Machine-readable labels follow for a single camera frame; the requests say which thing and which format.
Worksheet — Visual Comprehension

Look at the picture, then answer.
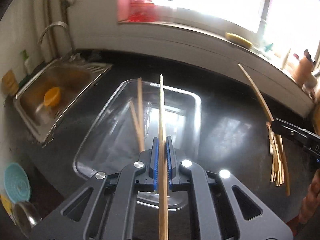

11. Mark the steel pot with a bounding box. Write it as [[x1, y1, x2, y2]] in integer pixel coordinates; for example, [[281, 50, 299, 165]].
[[12, 202, 42, 238]]

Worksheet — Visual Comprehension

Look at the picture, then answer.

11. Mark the right hand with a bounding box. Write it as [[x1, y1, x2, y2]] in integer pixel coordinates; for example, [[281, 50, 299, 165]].
[[298, 169, 320, 224]]

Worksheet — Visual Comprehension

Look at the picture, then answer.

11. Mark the brown ceramic jar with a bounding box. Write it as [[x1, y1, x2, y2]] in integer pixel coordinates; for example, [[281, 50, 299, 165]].
[[292, 56, 313, 87]]

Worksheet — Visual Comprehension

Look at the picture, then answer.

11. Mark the yellow sponge by sink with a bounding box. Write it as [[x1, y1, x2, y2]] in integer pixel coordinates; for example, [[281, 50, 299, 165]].
[[2, 69, 19, 96]]

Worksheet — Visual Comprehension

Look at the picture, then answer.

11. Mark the clear plastic container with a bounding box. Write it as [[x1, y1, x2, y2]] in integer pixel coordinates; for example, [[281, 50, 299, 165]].
[[73, 79, 201, 211]]

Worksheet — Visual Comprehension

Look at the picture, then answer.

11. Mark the chopstick pile on counter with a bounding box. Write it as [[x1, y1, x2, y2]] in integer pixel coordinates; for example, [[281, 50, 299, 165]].
[[266, 121, 291, 196]]

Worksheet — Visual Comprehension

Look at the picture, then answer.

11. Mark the chrome faucet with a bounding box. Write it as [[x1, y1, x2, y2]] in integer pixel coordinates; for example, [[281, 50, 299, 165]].
[[37, 21, 75, 58]]

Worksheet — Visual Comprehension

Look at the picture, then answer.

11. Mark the yellow sponge on sill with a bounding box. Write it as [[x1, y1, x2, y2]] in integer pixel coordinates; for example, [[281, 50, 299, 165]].
[[225, 33, 253, 49]]

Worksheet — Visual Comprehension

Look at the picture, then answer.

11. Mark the orange bowl in sink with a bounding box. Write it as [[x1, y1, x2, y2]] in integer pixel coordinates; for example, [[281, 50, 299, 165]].
[[44, 87, 61, 107]]

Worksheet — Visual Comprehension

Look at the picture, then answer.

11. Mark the red snack bag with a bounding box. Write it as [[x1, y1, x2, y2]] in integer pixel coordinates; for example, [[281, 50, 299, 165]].
[[117, 0, 159, 23]]

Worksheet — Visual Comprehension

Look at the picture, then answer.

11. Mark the steel kitchen sink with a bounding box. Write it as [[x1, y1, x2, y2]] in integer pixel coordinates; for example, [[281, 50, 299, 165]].
[[14, 60, 112, 143]]

